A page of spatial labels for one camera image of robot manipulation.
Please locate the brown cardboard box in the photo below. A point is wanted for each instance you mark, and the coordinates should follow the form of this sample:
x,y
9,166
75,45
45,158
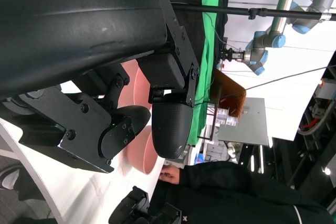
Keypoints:
x,y
231,87

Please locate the grey flat panel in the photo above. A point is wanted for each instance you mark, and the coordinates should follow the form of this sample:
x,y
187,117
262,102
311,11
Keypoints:
x,y
252,121

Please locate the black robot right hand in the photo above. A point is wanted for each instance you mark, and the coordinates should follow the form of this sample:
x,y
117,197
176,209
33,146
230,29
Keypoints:
x,y
136,208

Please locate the person in black jacket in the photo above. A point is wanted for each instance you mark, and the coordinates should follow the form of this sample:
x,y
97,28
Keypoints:
x,y
236,195

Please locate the person's bare hand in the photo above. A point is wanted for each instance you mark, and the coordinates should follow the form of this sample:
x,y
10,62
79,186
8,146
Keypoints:
x,y
170,174

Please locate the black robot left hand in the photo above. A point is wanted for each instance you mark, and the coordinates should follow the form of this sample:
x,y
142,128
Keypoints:
x,y
78,24

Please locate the white blue printed carton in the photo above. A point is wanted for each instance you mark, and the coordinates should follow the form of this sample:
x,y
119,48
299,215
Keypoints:
x,y
229,120

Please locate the pink plastic bowl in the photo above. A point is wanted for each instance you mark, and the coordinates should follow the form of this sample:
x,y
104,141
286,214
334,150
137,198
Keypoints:
x,y
141,153
140,91

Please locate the green cloth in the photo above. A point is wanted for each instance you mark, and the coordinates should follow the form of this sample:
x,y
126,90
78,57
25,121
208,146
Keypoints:
x,y
208,58

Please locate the black background robot gripper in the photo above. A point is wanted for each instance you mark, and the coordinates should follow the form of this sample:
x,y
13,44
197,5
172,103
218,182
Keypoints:
x,y
232,54

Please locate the black boom pole with clamp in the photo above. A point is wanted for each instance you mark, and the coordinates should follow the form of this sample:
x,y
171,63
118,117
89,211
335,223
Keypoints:
x,y
283,12

